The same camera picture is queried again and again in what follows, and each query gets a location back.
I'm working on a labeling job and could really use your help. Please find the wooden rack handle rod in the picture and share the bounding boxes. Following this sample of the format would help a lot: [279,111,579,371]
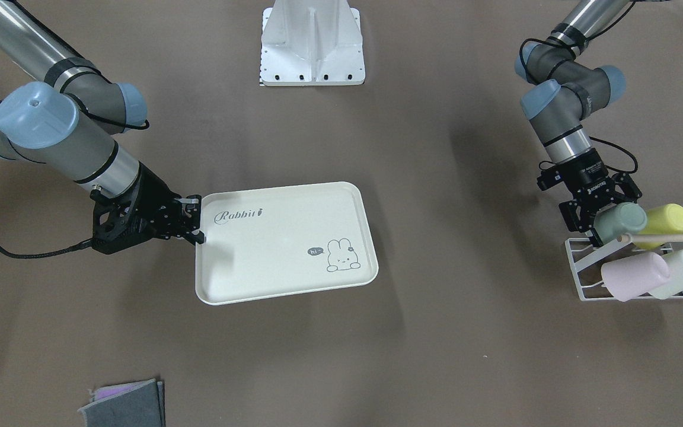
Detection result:
[616,234,683,244]

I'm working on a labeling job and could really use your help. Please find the purple cloth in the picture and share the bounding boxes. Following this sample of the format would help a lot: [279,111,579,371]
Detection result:
[92,381,145,401]

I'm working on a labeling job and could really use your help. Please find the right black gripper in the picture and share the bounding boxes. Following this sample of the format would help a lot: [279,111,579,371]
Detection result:
[90,164,206,254]

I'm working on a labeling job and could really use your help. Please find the pink cup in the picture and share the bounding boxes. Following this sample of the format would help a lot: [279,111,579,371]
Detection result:
[600,252,671,302]

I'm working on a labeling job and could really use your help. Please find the green cup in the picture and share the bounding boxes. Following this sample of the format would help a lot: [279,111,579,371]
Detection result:
[594,202,648,245]

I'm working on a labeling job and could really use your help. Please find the grey folded cloth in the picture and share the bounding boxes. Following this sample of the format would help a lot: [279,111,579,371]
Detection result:
[78,378,166,426]

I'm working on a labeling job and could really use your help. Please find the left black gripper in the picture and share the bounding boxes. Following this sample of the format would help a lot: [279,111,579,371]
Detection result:
[537,148,643,248]

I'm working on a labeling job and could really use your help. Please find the cream white cup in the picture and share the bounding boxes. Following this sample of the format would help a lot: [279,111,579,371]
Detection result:
[648,249,683,299]

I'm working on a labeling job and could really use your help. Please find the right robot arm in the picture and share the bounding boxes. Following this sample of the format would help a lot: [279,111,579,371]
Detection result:
[0,1,205,259]

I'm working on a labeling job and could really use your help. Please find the white wire cup rack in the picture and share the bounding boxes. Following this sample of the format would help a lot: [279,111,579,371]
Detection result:
[564,236,683,301]

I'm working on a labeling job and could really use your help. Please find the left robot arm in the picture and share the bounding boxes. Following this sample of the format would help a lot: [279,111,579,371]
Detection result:
[515,1,642,247]

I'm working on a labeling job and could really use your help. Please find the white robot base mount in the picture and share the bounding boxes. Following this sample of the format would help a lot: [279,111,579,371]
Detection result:
[258,1,366,87]

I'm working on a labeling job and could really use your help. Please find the cream rabbit tray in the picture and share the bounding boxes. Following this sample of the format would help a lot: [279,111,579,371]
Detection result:
[194,181,379,305]

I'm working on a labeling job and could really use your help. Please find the yellow cup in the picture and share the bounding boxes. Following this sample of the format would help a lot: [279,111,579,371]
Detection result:
[637,203,683,235]

